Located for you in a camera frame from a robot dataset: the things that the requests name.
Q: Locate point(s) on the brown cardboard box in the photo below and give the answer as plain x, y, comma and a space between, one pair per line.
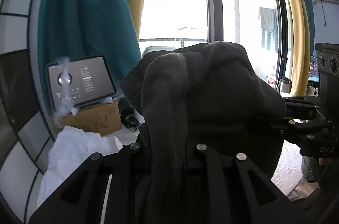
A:
103, 118

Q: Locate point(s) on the tablet with dark screen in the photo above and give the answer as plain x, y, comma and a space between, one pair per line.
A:
89, 80

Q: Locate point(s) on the dark grey t-shirt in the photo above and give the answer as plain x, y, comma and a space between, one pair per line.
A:
202, 94

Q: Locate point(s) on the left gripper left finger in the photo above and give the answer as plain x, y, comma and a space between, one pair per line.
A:
120, 190

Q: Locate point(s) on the computer monitor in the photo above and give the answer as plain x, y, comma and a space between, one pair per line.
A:
313, 75

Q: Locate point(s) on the white folded garment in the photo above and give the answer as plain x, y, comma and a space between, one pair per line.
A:
69, 151

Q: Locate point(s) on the dark steel tumbler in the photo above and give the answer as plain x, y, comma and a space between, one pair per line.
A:
285, 85

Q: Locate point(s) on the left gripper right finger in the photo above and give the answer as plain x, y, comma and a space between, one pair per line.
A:
218, 189

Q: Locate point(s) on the white mug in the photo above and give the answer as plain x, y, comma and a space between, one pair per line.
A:
312, 91

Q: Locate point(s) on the teal curtain left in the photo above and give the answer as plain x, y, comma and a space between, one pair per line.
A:
79, 28

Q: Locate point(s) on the yellow curtain right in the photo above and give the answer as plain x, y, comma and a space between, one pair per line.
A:
301, 47

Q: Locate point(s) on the white textured tablecloth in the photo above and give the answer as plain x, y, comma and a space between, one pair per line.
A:
288, 172

